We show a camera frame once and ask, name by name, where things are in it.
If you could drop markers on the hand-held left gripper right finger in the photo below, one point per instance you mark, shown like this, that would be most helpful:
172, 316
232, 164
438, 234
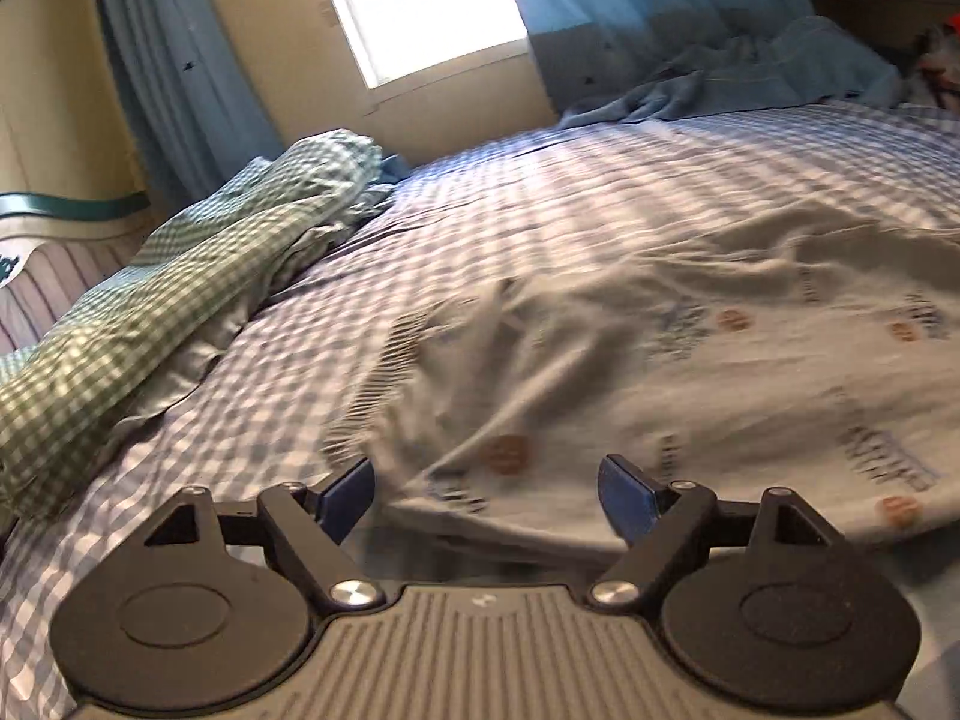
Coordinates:
627, 501

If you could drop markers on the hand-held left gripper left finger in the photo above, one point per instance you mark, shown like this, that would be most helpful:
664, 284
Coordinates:
346, 501

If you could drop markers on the grey printed pants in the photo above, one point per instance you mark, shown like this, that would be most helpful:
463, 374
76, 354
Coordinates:
637, 360

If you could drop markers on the green checked blanket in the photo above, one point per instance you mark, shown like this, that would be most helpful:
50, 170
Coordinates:
150, 300

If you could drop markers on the blue checked bed sheet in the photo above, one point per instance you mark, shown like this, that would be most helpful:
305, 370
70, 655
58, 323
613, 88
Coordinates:
562, 187

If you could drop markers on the small blue cloth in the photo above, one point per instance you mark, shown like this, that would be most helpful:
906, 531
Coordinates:
394, 166

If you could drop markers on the striped headboard with teal edge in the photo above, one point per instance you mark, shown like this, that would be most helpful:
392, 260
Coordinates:
52, 277

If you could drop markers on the crumpled blue blanket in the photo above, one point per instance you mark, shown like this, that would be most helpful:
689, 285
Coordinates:
750, 67

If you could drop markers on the blue star curtain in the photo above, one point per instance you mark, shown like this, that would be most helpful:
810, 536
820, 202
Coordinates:
172, 75
600, 0

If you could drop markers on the bright window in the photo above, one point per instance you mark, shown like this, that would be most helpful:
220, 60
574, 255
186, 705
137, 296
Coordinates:
420, 0

